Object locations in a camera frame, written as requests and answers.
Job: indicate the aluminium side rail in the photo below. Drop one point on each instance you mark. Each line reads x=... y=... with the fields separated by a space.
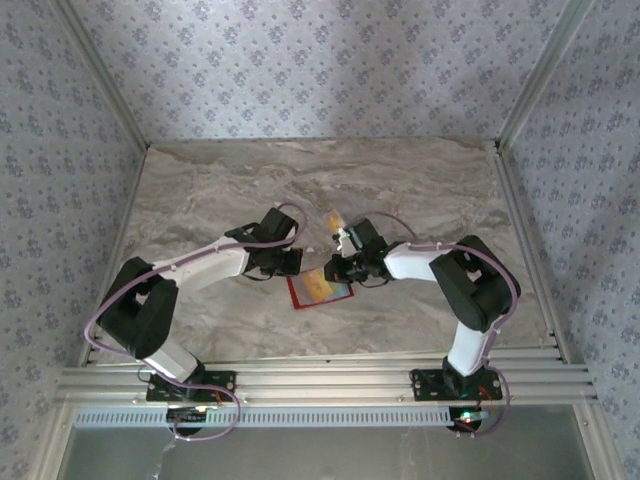
x=527 y=250
x=116 y=255

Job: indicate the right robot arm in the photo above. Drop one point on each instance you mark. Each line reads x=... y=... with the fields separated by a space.
x=415 y=262

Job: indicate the shiny credit card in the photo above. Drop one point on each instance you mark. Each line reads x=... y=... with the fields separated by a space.
x=340 y=292

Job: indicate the black controller board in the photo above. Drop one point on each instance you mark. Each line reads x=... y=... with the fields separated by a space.
x=192 y=414
x=467 y=416

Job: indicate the red leather card holder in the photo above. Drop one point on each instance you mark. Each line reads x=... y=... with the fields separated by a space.
x=320 y=304

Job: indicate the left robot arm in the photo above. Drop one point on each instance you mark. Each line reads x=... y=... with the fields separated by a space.
x=210 y=262

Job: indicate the aluminium frame post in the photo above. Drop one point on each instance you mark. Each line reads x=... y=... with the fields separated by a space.
x=545 y=70
x=100 y=70

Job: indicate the aluminium mounting rail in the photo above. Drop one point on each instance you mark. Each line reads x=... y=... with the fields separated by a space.
x=325 y=380

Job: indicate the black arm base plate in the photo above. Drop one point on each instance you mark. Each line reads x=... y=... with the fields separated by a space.
x=425 y=385
x=225 y=382

